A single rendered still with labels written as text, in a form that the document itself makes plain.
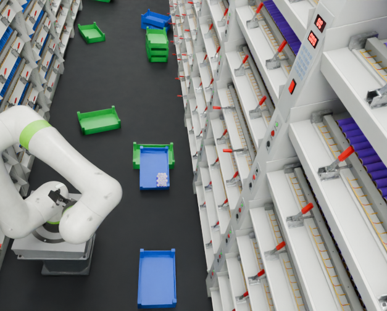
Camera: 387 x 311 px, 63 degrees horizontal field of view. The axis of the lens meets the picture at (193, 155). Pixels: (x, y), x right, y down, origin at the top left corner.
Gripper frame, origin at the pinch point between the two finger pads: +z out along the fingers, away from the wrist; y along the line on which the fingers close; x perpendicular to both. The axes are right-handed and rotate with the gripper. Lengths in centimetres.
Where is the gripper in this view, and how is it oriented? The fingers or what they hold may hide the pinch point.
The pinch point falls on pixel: (73, 199)
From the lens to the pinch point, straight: 140.5
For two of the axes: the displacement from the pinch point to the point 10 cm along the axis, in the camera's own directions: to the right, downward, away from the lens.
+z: -3.9, -1.2, 9.1
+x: -4.8, 8.7, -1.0
